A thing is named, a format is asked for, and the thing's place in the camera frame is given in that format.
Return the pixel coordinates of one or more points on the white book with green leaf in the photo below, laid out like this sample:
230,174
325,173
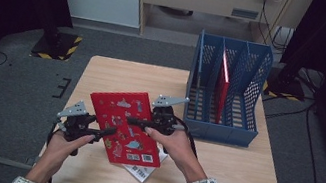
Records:
140,172

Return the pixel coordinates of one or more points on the red illustrated book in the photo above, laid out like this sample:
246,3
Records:
222,95
118,121

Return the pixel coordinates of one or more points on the person's right hand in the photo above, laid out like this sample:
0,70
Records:
177,151

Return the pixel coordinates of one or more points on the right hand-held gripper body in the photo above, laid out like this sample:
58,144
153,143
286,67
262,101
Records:
164,119

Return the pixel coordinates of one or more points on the grey tape piece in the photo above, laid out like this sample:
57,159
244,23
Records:
31,161

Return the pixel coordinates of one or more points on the black stand with striped base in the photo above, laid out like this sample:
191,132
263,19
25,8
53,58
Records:
57,47
286,89

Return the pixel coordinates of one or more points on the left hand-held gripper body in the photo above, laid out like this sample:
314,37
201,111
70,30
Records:
77,123

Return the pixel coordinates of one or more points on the person's left hand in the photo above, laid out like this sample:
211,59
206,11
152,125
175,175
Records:
60,151

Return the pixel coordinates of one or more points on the blue plastic file rack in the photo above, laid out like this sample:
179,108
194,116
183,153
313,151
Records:
218,133

